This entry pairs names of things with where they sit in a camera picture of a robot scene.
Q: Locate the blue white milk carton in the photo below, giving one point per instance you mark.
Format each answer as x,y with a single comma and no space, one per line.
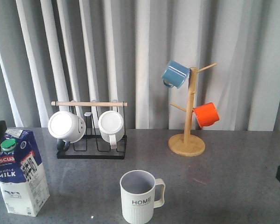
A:
23,182

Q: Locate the white HOME mug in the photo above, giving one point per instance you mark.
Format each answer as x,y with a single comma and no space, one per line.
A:
141,193

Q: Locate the white smiley mug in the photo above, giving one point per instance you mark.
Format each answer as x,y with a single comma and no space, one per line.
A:
67,128

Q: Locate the grey curtain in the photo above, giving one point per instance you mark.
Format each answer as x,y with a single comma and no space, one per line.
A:
117,50

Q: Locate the orange enamel mug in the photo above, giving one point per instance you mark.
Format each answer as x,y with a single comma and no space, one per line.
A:
206,115

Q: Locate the wooden mug tree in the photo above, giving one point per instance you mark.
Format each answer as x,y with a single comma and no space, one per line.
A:
186,144

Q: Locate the white ribbed mug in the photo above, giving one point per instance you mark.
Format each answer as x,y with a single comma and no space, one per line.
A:
111,126

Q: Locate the blue enamel mug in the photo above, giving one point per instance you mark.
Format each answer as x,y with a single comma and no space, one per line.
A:
175,74

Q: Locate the black wire mug rack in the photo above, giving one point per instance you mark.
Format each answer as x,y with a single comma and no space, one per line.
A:
92,145

